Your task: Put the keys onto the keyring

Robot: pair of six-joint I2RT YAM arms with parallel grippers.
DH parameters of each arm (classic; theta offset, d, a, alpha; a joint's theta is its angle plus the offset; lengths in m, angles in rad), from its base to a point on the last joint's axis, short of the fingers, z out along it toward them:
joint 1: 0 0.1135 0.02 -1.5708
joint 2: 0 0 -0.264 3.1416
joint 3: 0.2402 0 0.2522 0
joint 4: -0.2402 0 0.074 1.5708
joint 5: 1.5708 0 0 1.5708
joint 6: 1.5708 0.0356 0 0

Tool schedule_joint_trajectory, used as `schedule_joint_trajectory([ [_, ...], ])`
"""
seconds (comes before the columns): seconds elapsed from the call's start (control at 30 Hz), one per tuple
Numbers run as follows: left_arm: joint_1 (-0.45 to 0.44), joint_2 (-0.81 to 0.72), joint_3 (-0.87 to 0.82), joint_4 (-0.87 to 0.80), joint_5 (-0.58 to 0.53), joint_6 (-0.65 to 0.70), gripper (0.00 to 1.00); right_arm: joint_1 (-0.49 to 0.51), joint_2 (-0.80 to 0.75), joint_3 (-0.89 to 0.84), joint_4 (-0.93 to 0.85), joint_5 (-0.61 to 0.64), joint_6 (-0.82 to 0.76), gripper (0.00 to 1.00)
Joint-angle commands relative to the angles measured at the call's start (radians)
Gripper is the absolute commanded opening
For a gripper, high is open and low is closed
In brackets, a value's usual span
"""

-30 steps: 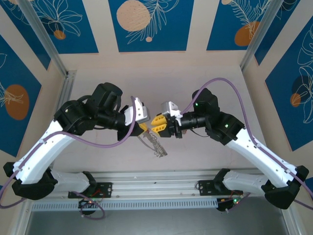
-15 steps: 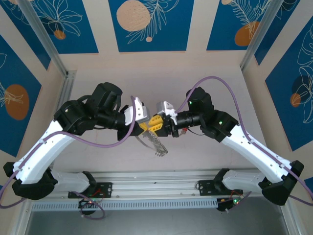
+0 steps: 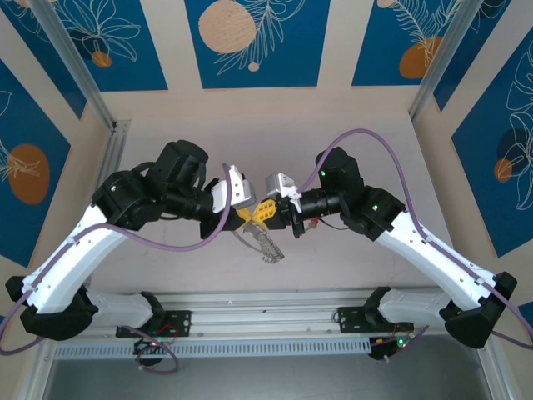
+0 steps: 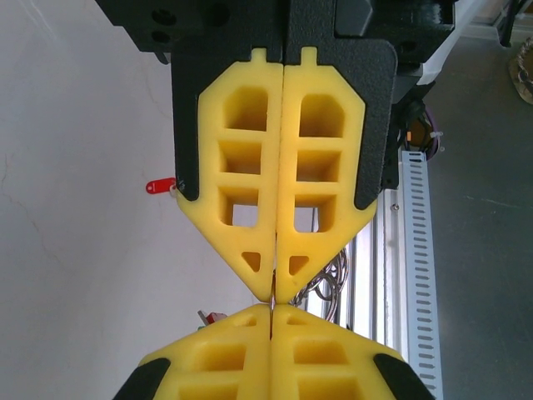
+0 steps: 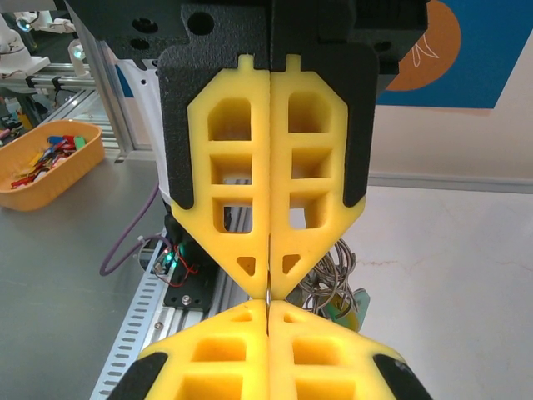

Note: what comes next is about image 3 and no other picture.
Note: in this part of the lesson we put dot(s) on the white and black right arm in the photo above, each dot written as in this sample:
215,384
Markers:
437,258

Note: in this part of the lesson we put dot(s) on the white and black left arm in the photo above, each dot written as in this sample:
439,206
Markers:
75,258

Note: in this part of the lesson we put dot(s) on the blue poster dark circle flower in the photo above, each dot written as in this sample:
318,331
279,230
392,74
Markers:
479,187

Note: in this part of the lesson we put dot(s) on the controller board with green LED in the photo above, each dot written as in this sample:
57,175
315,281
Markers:
381,343
145,346

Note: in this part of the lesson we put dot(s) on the blue poster pale peach circle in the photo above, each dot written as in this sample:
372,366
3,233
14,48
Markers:
291,62

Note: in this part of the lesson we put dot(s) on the blue poster small orange circle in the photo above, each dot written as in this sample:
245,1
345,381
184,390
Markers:
137,50

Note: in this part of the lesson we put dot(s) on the blue poster orange circle fern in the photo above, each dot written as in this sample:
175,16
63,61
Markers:
375,50

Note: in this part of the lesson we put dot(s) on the blue poster white line drawing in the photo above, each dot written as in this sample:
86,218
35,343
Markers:
41,46

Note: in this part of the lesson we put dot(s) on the blue poster corner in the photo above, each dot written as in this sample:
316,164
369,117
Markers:
526,312

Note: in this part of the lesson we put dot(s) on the blue poster white leaves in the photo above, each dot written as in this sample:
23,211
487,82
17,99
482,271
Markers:
499,33

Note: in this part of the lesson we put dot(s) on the aluminium side floor rail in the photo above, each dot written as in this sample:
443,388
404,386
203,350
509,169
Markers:
116,146

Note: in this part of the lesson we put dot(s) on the long aluminium base rail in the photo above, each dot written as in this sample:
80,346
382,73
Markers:
266,316

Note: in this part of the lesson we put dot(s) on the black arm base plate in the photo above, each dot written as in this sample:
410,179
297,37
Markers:
179,323
350,318

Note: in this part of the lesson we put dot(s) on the aluminium frame post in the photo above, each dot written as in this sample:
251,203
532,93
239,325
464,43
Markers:
441,54
491,375
75,58
35,375

